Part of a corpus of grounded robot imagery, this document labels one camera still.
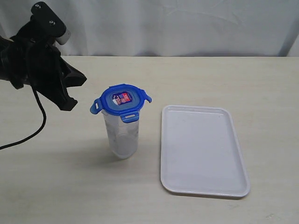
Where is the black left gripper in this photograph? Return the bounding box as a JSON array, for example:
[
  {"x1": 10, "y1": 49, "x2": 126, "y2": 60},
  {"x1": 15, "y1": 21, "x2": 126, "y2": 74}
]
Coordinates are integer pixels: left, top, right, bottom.
[{"x1": 9, "y1": 35, "x2": 87, "y2": 111}]

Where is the white rectangular tray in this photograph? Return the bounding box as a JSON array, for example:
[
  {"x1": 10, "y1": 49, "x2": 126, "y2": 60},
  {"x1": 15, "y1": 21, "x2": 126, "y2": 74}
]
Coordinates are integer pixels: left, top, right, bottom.
[{"x1": 160, "y1": 105, "x2": 250, "y2": 198}]

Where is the white backdrop curtain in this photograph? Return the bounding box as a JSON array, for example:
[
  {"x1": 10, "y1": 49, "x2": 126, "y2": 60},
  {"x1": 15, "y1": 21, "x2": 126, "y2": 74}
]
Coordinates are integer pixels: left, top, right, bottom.
[{"x1": 0, "y1": 0, "x2": 299, "y2": 57}]

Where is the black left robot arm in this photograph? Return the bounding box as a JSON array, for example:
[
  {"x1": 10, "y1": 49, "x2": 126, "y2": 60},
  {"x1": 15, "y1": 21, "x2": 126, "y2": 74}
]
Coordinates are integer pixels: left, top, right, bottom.
[{"x1": 0, "y1": 36, "x2": 87, "y2": 111}]

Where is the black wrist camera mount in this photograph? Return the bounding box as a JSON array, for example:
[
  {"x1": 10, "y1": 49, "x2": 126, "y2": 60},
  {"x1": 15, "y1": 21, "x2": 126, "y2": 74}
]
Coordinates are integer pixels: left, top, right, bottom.
[{"x1": 17, "y1": 1, "x2": 71, "y2": 45}]

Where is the clear plastic tall container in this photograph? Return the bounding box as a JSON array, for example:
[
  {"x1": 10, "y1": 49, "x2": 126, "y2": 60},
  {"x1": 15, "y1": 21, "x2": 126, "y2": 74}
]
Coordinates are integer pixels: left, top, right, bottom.
[{"x1": 102, "y1": 110, "x2": 139, "y2": 159}]

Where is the blue plastic lid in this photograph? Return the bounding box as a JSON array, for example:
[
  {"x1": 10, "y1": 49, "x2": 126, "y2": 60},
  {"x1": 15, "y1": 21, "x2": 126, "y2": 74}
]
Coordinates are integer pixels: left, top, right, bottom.
[{"x1": 90, "y1": 84, "x2": 152, "y2": 123}]

